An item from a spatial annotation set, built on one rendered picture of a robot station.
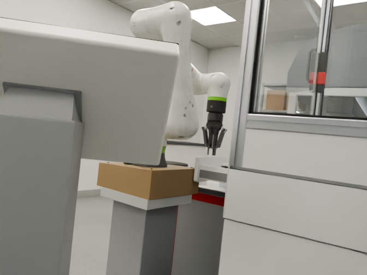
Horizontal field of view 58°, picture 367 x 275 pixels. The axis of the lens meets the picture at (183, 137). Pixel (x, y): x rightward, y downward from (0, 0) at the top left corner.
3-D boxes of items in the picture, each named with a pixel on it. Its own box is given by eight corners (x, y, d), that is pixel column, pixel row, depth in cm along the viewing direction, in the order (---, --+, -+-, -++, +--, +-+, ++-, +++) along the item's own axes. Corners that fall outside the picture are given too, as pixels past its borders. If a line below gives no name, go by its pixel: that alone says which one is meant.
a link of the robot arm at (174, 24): (187, 143, 125) (176, -6, 116) (155, 141, 135) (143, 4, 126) (206, 137, 135) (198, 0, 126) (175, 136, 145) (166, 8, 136)
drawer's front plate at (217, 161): (193, 181, 143) (195, 156, 143) (222, 178, 168) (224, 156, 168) (196, 182, 143) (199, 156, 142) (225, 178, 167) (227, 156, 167)
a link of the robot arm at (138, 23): (141, 23, 126) (152, -1, 130) (119, 28, 134) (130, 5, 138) (168, 53, 139) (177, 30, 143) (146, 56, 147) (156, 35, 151)
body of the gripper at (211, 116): (226, 114, 160) (225, 133, 160) (211, 113, 164) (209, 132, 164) (220, 112, 154) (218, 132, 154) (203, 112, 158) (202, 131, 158)
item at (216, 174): (199, 178, 144) (200, 164, 144) (224, 175, 166) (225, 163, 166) (292, 195, 122) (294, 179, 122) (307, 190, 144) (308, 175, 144)
